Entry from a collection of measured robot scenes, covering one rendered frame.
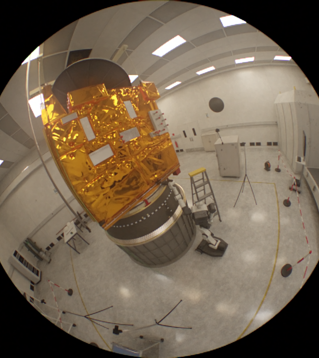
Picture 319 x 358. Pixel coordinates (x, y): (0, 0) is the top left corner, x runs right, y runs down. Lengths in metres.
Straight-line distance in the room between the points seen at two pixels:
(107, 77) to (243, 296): 4.67
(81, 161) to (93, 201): 0.53
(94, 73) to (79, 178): 1.80
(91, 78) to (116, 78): 0.48
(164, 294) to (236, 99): 9.15
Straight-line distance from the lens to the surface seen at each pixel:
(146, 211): 1.87
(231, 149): 4.35
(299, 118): 5.33
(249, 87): 8.24
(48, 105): 1.83
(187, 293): 2.68
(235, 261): 2.79
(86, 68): 2.37
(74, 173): 1.45
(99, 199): 1.51
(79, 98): 1.70
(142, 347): 2.96
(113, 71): 2.39
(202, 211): 1.79
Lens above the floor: 2.64
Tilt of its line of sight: 23 degrees down
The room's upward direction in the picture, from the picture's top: 24 degrees counter-clockwise
